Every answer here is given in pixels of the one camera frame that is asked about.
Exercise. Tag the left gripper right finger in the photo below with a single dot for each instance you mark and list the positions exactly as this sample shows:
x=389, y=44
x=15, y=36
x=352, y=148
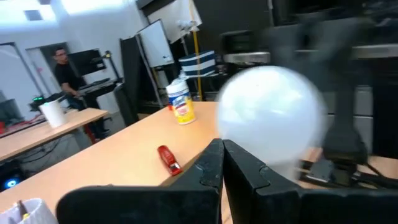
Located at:
x=280, y=208

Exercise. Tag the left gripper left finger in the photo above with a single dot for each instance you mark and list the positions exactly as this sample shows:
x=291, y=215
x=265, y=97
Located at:
x=140, y=205

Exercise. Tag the white round lightbulb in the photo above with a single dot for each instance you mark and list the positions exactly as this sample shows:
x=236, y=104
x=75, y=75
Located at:
x=270, y=115

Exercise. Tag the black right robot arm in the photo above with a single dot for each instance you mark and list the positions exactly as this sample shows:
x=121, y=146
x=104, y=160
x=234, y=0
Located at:
x=320, y=46

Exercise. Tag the light wooden desk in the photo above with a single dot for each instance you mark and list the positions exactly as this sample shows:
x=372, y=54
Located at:
x=37, y=133
x=124, y=155

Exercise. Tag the small red stapler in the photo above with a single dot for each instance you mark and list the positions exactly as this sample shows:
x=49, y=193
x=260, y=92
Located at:
x=169, y=160

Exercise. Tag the black office chair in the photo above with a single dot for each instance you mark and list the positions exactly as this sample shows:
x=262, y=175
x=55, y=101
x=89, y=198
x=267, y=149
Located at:
x=126, y=105

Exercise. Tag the white pen cup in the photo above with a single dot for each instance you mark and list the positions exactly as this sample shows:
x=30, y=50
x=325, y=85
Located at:
x=37, y=213

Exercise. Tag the yellow Lysol wipes canister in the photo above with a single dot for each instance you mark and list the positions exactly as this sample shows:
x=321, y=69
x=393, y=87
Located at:
x=182, y=105

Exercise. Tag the white paper roll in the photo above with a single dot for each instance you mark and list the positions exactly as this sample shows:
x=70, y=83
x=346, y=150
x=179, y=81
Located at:
x=54, y=113

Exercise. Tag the black computer with blue light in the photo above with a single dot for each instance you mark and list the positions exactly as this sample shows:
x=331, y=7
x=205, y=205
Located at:
x=11, y=182

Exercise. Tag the person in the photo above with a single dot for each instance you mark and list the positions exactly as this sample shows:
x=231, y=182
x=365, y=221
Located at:
x=66, y=76

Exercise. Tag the black monitor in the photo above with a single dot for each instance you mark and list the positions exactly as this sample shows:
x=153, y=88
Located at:
x=85, y=62

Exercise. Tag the navy white striped box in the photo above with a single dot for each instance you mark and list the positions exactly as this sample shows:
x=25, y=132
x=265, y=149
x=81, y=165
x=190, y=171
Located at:
x=199, y=63

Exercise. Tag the whiteboard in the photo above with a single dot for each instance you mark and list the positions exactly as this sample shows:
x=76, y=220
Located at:
x=155, y=43

